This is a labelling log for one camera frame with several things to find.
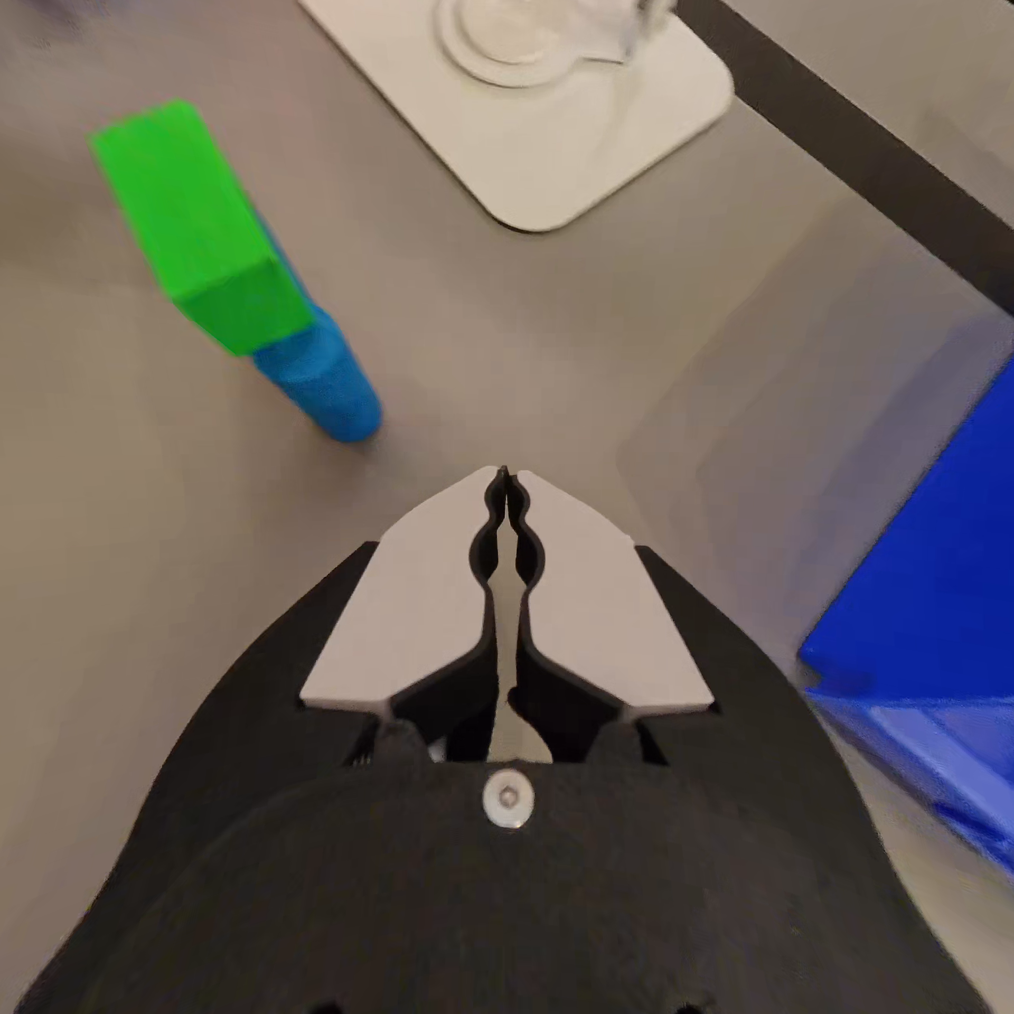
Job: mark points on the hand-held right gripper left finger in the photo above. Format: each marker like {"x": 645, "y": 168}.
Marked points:
{"x": 412, "y": 602}

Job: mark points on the white document stand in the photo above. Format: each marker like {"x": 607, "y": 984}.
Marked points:
{"x": 554, "y": 158}

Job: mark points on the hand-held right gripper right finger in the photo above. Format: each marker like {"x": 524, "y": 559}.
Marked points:
{"x": 610, "y": 610}

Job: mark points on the blue plastic bin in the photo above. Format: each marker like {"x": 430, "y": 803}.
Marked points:
{"x": 935, "y": 554}

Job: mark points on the green wooden block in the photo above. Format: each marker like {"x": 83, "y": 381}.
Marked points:
{"x": 190, "y": 214}

